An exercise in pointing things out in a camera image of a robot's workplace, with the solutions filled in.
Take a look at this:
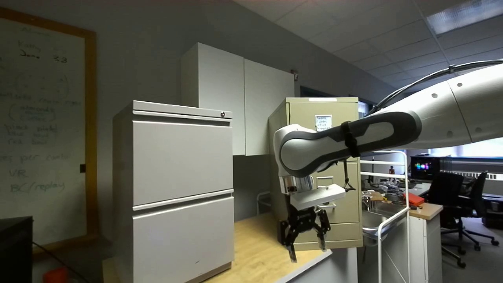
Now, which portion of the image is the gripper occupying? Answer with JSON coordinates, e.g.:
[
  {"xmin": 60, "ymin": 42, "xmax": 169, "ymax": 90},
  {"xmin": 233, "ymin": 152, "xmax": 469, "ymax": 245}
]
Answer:
[{"xmin": 283, "ymin": 193, "xmax": 331, "ymax": 263}]

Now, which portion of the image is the beige cabinet drawer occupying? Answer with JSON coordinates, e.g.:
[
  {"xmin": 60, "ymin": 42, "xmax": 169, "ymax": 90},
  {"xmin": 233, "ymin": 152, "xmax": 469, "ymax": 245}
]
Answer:
[
  {"xmin": 289, "ymin": 114, "xmax": 359, "ymax": 162},
  {"xmin": 310, "ymin": 161, "xmax": 362, "ymax": 225}
]

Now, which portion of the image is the grey cabinet drawer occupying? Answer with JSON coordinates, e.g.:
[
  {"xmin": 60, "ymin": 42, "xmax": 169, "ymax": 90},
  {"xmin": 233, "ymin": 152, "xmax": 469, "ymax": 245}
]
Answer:
[
  {"xmin": 132, "ymin": 119, "xmax": 235, "ymax": 206},
  {"xmin": 132, "ymin": 195, "xmax": 235, "ymax": 283}
]

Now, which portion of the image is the grey two-drawer cabinet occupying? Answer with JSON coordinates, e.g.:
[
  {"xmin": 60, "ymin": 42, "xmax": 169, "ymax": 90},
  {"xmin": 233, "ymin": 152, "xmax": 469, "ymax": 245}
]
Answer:
[{"xmin": 112, "ymin": 100, "xmax": 235, "ymax": 283}]

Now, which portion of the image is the beige filing cabinet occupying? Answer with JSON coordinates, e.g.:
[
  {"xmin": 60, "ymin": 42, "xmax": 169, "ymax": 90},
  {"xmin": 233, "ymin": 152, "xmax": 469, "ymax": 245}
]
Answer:
[{"xmin": 268, "ymin": 97, "xmax": 364, "ymax": 252}]

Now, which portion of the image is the metal sink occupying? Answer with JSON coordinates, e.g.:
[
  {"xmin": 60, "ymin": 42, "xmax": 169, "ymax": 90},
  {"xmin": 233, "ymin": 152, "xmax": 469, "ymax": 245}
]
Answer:
[{"xmin": 361, "ymin": 192, "xmax": 410, "ymax": 247}]

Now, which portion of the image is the red box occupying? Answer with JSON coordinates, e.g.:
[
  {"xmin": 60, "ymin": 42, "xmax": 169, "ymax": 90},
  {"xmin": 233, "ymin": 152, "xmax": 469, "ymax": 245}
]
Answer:
[{"xmin": 404, "ymin": 191, "xmax": 426, "ymax": 206}]

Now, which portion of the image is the white paper note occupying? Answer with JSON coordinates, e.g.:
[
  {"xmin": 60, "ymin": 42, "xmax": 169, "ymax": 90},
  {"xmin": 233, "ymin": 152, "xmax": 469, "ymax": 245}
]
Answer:
[{"xmin": 315, "ymin": 114, "xmax": 333, "ymax": 132}]

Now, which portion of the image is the desk with wooden top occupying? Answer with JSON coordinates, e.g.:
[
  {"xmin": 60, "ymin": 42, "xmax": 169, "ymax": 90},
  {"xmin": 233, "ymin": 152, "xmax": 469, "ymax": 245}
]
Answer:
[{"xmin": 408, "ymin": 201, "xmax": 444, "ymax": 283}]

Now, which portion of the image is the monitor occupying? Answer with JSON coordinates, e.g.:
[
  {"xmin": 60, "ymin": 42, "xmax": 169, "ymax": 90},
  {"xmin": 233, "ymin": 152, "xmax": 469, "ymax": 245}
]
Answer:
[{"xmin": 410, "ymin": 156, "xmax": 441, "ymax": 181}]

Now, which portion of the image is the row of black office chairs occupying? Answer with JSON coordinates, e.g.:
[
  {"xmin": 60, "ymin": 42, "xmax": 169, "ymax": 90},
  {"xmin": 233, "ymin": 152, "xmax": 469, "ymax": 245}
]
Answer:
[{"xmin": 426, "ymin": 170, "xmax": 500, "ymax": 269}]

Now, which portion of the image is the window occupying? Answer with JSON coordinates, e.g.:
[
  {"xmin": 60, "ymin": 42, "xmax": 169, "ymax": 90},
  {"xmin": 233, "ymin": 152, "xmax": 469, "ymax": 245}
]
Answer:
[{"xmin": 428, "ymin": 137, "xmax": 503, "ymax": 158}]

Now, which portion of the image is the orange object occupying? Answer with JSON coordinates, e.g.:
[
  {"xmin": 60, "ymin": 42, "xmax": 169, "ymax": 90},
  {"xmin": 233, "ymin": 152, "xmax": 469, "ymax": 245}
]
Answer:
[{"xmin": 42, "ymin": 267, "xmax": 70, "ymax": 283}]

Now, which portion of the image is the ceiling light panel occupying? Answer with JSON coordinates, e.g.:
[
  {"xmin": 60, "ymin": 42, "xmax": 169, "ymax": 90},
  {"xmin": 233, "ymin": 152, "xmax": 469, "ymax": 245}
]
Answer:
[{"xmin": 426, "ymin": 0, "xmax": 503, "ymax": 37}]

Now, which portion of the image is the black box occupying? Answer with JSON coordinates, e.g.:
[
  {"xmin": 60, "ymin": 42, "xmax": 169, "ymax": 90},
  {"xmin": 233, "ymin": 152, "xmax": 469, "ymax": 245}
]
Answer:
[{"xmin": 0, "ymin": 216, "xmax": 34, "ymax": 283}]

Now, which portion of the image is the white metal frame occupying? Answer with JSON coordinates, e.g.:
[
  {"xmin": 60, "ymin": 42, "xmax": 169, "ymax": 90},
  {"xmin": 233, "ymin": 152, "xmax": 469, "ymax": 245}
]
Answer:
[{"xmin": 359, "ymin": 150, "xmax": 412, "ymax": 283}]

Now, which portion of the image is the white wall cabinet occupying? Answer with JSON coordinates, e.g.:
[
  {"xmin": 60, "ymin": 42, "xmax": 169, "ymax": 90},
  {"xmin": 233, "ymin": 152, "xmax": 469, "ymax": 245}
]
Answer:
[{"xmin": 180, "ymin": 42, "xmax": 296, "ymax": 157}]

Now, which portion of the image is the black cable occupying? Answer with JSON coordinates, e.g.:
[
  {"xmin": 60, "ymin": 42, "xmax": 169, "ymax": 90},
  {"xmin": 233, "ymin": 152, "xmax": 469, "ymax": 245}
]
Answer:
[{"xmin": 33, "ymin": 241, "xmax": 89, "ymax": 283}]

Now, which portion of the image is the whiteboard with wooden frame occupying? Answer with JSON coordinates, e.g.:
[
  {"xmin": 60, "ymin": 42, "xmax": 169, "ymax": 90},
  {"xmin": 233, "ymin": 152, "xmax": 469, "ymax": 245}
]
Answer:
[{"xmin": 0, "ymin": 7, "xmax": 98, "ymax": 250}]

